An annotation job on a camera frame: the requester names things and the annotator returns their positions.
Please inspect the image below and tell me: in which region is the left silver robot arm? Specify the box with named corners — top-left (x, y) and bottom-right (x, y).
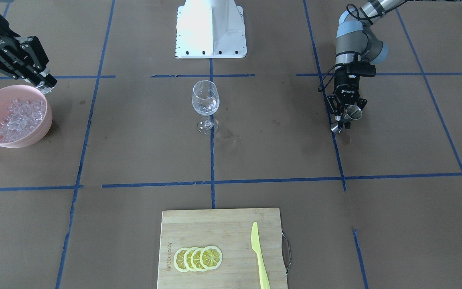
top-left (326, 0), bottom-right (405, 133)

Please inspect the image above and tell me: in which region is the pink bowl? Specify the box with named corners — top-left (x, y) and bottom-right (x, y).
top-left (0, 85), bottom-right (53, 148)

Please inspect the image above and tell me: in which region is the steel jigger measuring cup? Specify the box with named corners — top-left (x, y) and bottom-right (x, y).
top-left (330, 105), bottom-right (363, 133)

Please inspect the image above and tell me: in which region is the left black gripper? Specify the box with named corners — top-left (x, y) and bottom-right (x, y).
top-left (326, 62), bottom-right (376, 130)

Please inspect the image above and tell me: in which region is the clear wine glass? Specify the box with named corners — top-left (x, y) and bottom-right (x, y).
top-left (191, 80), bottom-right (220, 135)

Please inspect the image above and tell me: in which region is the bamboo cutting board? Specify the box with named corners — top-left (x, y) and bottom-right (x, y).
top-left (156, 208), bottom-right (288, 289)

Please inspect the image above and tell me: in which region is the pile of ice cubes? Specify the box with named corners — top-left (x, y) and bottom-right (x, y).
top-left (0, 99), bottom-right (46, 143)

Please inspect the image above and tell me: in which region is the yellow plastic knife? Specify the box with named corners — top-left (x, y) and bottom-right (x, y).
top-left (251, 222), bottom-right (271, 289)

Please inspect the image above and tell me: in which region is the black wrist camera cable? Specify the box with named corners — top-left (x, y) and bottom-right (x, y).
top-left (318, 4), bottom-right (372, 94)

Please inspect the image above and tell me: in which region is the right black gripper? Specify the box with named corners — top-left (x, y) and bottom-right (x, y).
top-left (0, 35), bottom-right (58, 88)

